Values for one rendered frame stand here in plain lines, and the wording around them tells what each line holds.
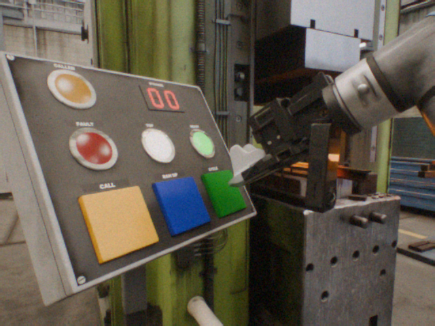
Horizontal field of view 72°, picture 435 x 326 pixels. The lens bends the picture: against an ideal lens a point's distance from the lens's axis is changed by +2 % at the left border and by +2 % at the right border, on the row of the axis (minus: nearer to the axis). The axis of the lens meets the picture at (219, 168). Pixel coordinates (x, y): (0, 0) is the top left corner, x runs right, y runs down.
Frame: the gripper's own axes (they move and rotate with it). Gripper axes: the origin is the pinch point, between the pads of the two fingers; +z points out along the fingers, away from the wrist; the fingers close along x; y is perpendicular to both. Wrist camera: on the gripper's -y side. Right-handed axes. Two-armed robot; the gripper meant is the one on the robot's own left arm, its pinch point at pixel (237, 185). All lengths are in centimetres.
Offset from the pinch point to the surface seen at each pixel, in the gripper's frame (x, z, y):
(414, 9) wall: -923, -97, 315
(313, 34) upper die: -37.5, -14.2, 29.8
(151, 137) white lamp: 11.0, 2.9, 10.7
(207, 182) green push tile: 3.6, 2.5, 2.2
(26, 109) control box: 26.0, 3.2, 14.7
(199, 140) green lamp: 0.8, 2.8, 10.0
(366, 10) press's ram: -55, -26, 33
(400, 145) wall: -914, 84, 13
